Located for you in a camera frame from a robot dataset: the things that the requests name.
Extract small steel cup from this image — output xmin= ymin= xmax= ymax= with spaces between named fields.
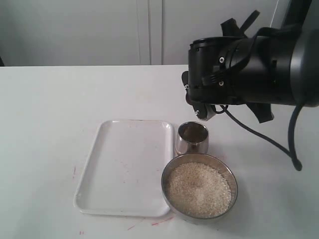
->
xmin=175 ymin=121 xmax=209 ymax=155

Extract steel bowl of rice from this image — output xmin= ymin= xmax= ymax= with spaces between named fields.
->
xmin=161 ymin=153 xmax=238 ymax=222

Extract dark post at right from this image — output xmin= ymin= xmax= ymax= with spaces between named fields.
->
xmin=270 ymin=0 xmax=319 ymax=31

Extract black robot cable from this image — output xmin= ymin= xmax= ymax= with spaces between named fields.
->
xmin=214 ymin=27 xmax=304 ymax=171

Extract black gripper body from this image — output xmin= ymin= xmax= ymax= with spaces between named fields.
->
xmin=181 ymin=9 xmax=275 ymax=124

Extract white cabinet doors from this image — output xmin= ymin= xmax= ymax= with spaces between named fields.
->
xmin=0 ymin=0 xmax=289 ymax=66

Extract white rectangular plastic tray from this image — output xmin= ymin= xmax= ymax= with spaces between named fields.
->
xmin=74 ymin=119 xmax=175 ymax=218

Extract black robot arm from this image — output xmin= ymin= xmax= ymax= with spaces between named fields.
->
xmin=182 ymin=11 xmax=319 ymax=123

